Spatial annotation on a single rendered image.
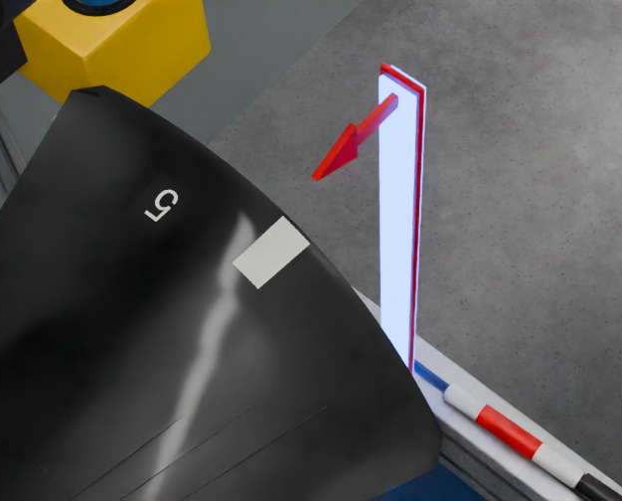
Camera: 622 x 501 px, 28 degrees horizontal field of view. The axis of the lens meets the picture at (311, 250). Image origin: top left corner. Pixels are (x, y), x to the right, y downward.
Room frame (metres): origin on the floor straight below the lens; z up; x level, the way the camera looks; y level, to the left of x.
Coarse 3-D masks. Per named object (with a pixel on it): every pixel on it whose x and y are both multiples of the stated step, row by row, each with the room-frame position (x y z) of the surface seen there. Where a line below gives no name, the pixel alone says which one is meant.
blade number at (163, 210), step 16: (160, 176) 0.31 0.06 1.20; (144, 192) 0.30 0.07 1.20; (160, 192) 0.30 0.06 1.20; (176, 192) 0.30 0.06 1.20; (192, 192) 0.30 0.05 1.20; (144, 208) 0.29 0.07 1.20; (160, 208) 0.29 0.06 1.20; (176, 208) 0.29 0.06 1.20; (144, 224) 0.28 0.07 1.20; (160, 224) 0.28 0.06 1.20
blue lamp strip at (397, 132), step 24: (384, 96) 0.36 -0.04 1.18; (408, 96) 0.35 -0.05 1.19; (408, 120) 0.34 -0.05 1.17; (384, 144) 0.36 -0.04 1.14; (408, 144) 0.34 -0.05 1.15; (384, 168) 0.36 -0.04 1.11; (408, 168) 0.34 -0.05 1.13; (384, 192) 0.36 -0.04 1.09; (408, 192) 0.34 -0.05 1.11; (384, 216) 0.36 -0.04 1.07; (408, 216) 0.34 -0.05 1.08; (384, 240) 0.36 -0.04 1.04; (408, 240) 0.34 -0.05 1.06; (384, 264) 0.36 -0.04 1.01; (408, 264) 0.34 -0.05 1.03; (384, 288) 0.36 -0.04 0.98; (408, 288) 0.34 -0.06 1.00; (384, 312) 0.36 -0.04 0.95; (408, 312) 0.34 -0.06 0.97
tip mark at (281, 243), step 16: (288, 224) 0.28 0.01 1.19; (256, 240) 0.28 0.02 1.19; (272, 240) 0.28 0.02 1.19; (288, 240) 0.28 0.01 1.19; (304, 240) 0.28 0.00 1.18; (240, 256) 0.27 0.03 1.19; (256, 256) 0.27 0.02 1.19; (272, 256) 0.27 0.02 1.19; (288, 256) 0.27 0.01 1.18; (256, 272) 0.26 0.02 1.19; (272, 272) 0.26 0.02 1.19
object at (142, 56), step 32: (64, 0) 0.53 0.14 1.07; (128, 0) 0.53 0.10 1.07; (160, 0) 0.53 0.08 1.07; (192, 0) 0.55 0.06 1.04; (32, 32) 0.52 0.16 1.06; (64, 32) 0.51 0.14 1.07; (96, 32) 0.50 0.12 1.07; (128, 32) 0.51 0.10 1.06; (160, 32) 0.53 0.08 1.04; (192, 32) 0.54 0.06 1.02; (32, 64) 0.53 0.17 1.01; (64, 64) 0.50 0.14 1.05; (96, 64) 0.49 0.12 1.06; (128, 64) 0.51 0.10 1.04; (160, 64) 0.52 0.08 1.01; (192, 64) 0.54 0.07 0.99; (64, 96) 0.51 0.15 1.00; (128, 96) 0.50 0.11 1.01
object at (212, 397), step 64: (64, 128) 0.33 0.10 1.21; (128, 128) 0.33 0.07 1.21; (64, 192) 0.30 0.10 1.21; (128, 192) 0.30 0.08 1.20; (256, 192) 0.30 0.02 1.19; (0, 256) 0.28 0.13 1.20; (64, 256) 0.27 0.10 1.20; (128, 256) 0.27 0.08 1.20; (192, 256) 0.27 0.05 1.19; (320, 256) 0.27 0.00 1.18; (0, 320) 0.25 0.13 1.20; (64, 320) 0.24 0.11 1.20; (128, 320) 0.24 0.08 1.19; (192, 320) 0.24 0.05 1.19; (256, 320) 0.24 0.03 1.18; (320, 320) 0.24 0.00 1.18; (0, 384) 0.22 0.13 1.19; (64, 384) 0.22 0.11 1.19; (128, 384) 0.21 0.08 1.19; (192, 384) 0.21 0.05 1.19; (256, 384) 0.21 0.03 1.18; (320, 384) 0.21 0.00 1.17; (384, 384) 0.22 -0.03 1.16; (0, 448) 0.19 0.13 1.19; (64, 448) 0.19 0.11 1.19; (128, 448) 0.19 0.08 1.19; (192, 448) 0.19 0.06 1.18; (256, 448) 0.19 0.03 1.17; (320, 448) 0.19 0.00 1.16; (384, 448) 0.19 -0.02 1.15
